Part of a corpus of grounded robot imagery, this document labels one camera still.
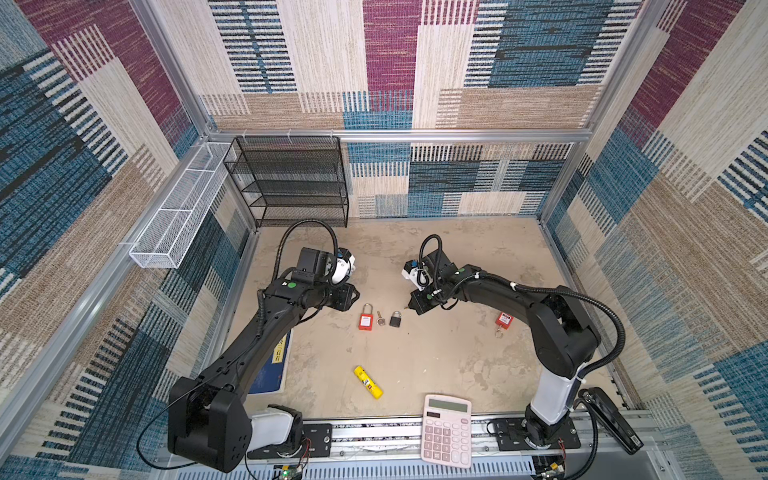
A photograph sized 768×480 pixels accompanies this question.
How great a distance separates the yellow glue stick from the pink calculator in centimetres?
12

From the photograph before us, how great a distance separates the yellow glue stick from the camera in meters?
0.81

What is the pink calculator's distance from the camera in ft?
2.35

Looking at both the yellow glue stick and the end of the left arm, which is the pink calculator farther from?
the end of the left arm
